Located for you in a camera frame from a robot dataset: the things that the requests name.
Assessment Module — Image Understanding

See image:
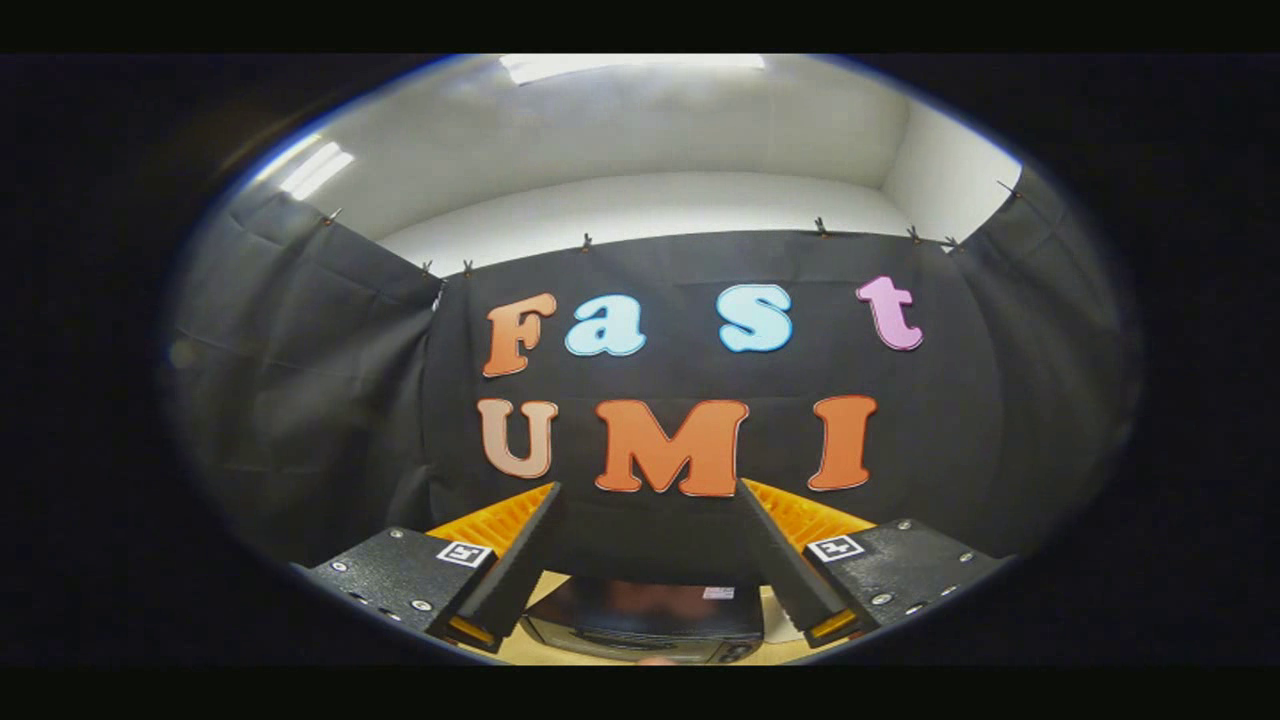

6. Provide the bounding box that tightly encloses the ceiling light panel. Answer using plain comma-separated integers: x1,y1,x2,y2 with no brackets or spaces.
500,54,766,87
278,142,356,201

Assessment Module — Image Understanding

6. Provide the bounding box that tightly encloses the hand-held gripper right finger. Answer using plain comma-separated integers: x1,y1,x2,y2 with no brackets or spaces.
736,478,1006,651

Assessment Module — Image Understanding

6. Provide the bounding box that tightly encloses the black toaster oven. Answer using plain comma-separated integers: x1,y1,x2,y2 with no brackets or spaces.
520,575,766,666

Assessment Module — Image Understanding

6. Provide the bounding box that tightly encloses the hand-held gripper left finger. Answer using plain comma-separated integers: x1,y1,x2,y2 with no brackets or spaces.
292,482,566,654

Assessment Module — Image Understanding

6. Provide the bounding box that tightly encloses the row of black cloth clips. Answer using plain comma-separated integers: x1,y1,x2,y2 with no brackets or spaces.
320,180,1023,279

